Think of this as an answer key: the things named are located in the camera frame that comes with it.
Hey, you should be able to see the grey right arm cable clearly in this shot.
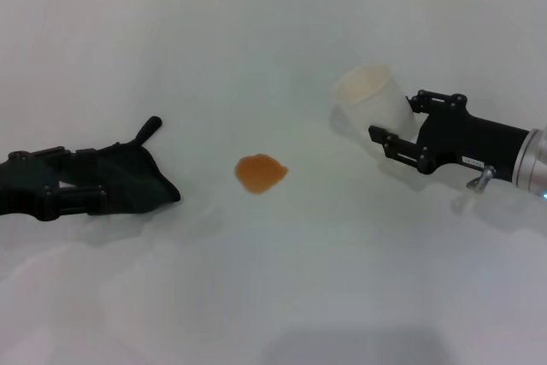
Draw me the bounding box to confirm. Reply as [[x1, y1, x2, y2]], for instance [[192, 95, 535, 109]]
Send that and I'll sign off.
[[465, 166, 497, 191]]

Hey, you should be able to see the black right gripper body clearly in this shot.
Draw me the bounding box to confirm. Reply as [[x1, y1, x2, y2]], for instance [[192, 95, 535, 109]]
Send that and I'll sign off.
[[415, 102, 532, 183]]

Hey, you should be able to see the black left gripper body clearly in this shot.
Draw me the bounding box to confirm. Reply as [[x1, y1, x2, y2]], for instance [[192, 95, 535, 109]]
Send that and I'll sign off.
[[0, 150, 49, 223]]

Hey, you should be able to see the white paper cup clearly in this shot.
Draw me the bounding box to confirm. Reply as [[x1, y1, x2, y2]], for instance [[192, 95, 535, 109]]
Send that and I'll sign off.
[[330, 63, 420, 144]]

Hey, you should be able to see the dark cloth rag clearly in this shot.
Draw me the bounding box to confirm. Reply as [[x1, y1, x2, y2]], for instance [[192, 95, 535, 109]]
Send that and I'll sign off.
[[62, 115, 182, 217]]

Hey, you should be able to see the orange-brown liquid stain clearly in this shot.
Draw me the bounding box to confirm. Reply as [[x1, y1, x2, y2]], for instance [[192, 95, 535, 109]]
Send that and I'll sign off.
[[233, 153, 290, 196]]

